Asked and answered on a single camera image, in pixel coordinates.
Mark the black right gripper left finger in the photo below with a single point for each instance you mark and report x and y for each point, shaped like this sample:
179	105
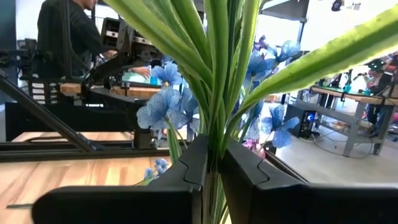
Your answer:
124	205

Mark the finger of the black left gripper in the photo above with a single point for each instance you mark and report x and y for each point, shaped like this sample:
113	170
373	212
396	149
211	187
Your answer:
112	32
147	46

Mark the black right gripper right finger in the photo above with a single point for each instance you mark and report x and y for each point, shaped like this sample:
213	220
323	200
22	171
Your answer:
295	205

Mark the blue artificial flower bunch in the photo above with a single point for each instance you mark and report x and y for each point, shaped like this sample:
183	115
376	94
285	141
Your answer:
217	93

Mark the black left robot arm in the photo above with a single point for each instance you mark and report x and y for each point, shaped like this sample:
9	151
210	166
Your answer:
105	70

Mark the person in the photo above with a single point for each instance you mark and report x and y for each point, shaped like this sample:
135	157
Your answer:
377	84
62	37

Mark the wooden top workbench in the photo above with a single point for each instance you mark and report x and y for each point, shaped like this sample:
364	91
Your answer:
74	88

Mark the black computer tower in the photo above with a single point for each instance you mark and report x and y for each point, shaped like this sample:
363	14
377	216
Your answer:
298	121

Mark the workbench with robot arms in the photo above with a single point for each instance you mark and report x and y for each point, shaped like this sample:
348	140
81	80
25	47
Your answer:
357	98

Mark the black ceiling camera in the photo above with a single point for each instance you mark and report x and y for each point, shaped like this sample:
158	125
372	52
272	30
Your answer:
336	4

